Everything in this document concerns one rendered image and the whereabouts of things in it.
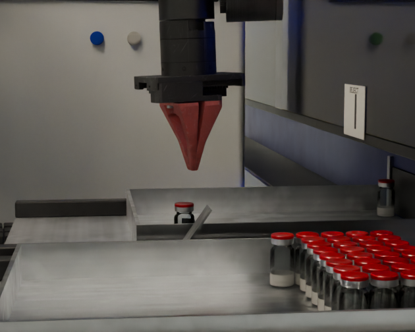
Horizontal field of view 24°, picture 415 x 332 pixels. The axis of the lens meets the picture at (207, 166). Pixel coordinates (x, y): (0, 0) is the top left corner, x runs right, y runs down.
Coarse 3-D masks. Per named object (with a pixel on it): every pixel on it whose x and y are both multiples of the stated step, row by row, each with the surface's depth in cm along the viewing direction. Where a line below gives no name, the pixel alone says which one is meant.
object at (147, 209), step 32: (128, 192) 119; (160, 192) 122; (192, 192) 123; (224, 192) 123; (256, 192) 124; (288, 192) 124; (320, 192) 125; (352, 192) 125; (128, 224) 115; (160, 224) 97; (192, 224) 97; (224, 224) 97; (256, 224) 98; (288, 224) 98; (320, 224) 99; (352, 224) 99; (384, 224) 100
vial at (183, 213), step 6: (180, 210) 101; (186, 210) 101; (192, 210) 102; (174, 216) 102; (180, 216) 101; (186, 216) 101; (192, 216) 102; (174, 222) 102; (180, 222) 101; (186, 222) 101; (192, 222) 102
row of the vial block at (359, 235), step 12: (360, 240) 82; (372, 240) 82; (372, 252) 78; (384, 252) 77; (396, 252) 77; (384, 264) 74; (396, 264) 73; (408, 264) 73; (408, 276) 69; (396, 288) 72; (408, 288) 69; (408, 300) 69
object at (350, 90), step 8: (352, 88) 111; (360, 88) 108; (352, 96) 111; (360, 96) 108; (352, 104) 111; (360, 104) 108; (344, 112) 115; (352, 112) 111; (360, 112) 108; (344, 120) 115; (352, 120) 112; (360, 120) 108; (344, 128) 115; (352, 128) 112; (360, 128) 108; (360, 136) 108
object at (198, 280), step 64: (64, 256) 87; (128, 256) 88; (192, 256) 89; (256, 256) 90; (0, 320) 68; (64, 320) 62; (128, 320) 63; (192, 320) 63; (256, 320) 64; (320, 320) 64; (384, 320) 65
